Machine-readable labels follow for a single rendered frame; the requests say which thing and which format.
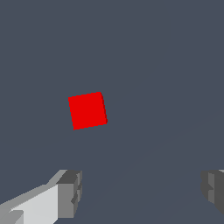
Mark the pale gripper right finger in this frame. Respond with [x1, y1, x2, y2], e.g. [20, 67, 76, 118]
[199, 168, 224, 217]

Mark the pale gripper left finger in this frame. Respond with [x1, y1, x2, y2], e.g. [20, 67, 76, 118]
[0, 169, 83, 224]

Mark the red cube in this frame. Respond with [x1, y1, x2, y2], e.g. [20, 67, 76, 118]
[67, 91, 109, 131]

